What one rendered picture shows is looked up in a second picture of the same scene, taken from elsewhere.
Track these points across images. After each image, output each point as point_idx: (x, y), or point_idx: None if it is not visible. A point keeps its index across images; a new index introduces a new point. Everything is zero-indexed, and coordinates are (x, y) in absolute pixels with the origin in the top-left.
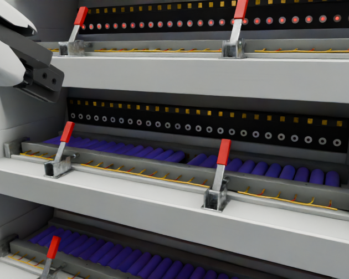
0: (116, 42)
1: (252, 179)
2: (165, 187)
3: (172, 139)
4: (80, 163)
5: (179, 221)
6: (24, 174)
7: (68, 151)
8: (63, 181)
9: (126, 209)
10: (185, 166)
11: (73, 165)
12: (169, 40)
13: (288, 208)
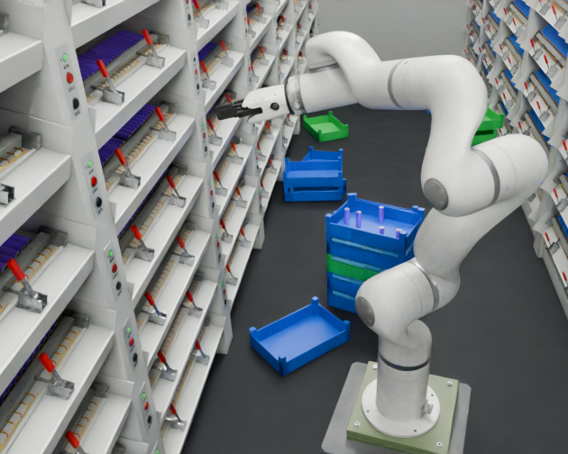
0: (101, 77)
1: (154, 121)
2: (148, 149)
3: None
4: (109, 177)
5: (171, 154)
6: (132, 198)
7: (105, 175)
8: (143, 181)
9: (161, 167)
10: (139, 134)
11: (120, 177)
12: (118, 63)
13: (169, 123)
